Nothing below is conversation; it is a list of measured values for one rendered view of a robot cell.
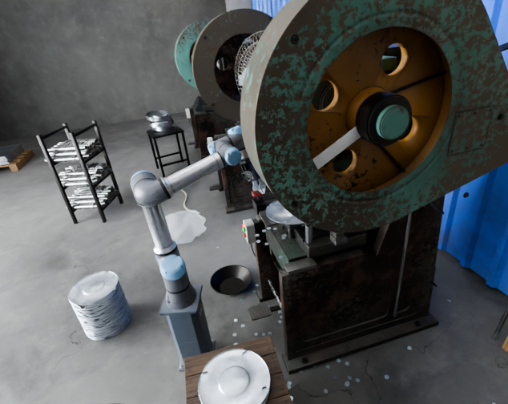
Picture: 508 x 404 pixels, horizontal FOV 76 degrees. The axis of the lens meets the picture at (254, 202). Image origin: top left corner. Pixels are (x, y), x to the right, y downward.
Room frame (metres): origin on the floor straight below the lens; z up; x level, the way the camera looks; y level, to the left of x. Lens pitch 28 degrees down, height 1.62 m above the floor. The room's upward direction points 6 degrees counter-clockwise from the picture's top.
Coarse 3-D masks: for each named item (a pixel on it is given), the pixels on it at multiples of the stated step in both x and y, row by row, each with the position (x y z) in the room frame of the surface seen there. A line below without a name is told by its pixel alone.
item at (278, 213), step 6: (270, 204) 1.50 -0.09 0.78; (276, 204) 1.49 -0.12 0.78; (270, 210) 1.44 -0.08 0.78; (276, 210) 1.43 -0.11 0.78; (282, 210) 1.41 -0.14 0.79; (270, 216) 1.37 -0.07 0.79; (276, 216) 1.36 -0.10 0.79; (282, 216) 1.36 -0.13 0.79; (288, 216) 1.35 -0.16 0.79; (294, 216) 1.34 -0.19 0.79; (276, 222) 1.31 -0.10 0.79; (288, 222) 1.30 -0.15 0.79; (294, 222) 1.29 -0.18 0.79; (300, 222) 1.28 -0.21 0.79
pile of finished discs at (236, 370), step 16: (224, 352) 0.94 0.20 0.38; (240, 352) 0.94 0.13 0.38; (208, 368) 0.88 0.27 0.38; (224, 368) 0.87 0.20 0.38; (240, 368) 0.86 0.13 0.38; (256, 368) 0.85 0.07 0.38; (208, 384) 0.81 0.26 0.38; (224, 384) 0.80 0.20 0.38; (240, 384) 0.79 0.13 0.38; (256, 384) 0.78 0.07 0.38; (208, 400) 0.74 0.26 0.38; (224, 400) 0.74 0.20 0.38; (240, 400) 0.73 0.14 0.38; (256, 400) 0.72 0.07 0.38
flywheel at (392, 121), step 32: (384, 32) 1.06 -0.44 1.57; (416, 32) 1.08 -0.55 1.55; (352, 64) 1.04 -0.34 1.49; (416, 64) 1.09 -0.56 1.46; (352, 96) 1.04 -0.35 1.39; (384, 96) 0.95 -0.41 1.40; (416, 96) 1.09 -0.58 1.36; (448, 96) 1.10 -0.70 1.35; (320, 128) 1.01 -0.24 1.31; (352, 128) 1.01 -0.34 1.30; (384, 128) 0.91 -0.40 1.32; (416, 128) 1.11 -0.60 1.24; (320, 160) 0.96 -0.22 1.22; (384, 160) 1.07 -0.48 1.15; (416, 160) 1.09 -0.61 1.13
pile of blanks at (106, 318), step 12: (120, 288) 1.60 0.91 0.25; (108, 300) 1.47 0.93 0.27; (120, 300) 1.54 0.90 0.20; (84, 312) 1.42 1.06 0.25; (96, 312) 1.42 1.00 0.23; (108, 312) 1.45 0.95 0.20; (120, 312) 1.51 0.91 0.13; (84, 324) 1.43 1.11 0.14; (96, 324) 1.42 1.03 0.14; (108, 324) 1.44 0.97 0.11; (120, 324) 1.48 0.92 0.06; (96, 336) 1.42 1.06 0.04; (108, 336) 1.43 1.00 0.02
